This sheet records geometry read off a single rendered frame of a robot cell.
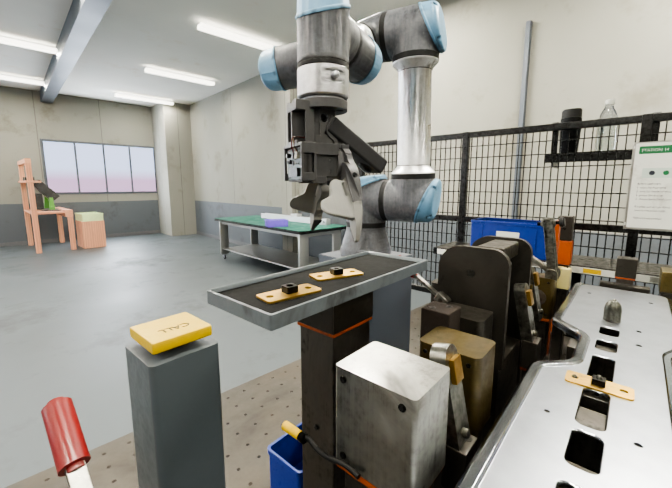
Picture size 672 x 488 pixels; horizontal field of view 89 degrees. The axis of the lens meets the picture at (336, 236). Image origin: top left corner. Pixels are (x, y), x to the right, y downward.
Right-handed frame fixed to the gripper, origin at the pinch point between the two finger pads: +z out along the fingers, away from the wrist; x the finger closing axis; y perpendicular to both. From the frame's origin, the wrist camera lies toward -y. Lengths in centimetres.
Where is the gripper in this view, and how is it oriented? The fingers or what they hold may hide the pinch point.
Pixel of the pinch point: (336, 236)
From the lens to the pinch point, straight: 54.4
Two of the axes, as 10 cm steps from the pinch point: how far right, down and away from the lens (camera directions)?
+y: -8.8, 0.7, -4.7
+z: 0.0, 9.9, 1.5
